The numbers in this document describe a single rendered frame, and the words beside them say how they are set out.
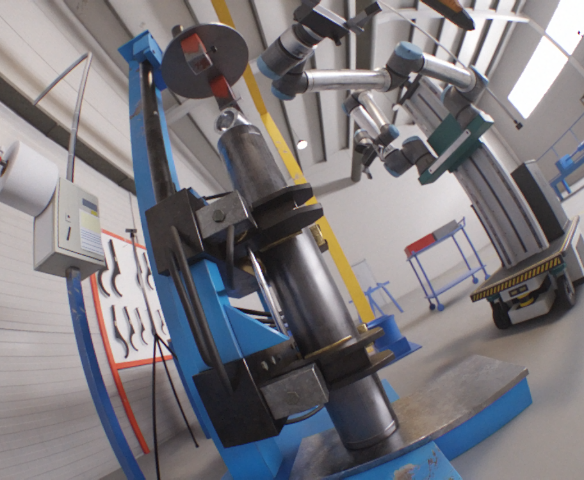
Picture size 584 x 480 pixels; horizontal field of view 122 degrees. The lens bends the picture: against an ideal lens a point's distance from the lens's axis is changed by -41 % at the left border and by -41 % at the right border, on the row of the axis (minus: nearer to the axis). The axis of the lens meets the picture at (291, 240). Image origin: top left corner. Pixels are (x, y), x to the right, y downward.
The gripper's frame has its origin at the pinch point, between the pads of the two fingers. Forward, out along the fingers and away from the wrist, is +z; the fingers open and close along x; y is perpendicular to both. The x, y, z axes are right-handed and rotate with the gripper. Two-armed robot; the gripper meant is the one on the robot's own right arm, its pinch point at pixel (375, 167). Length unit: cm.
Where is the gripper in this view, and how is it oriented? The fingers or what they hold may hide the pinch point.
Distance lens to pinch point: 152.9
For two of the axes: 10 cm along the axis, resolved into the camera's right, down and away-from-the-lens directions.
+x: -3.5, 5.6, 7.5
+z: 0.7, 8.2, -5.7
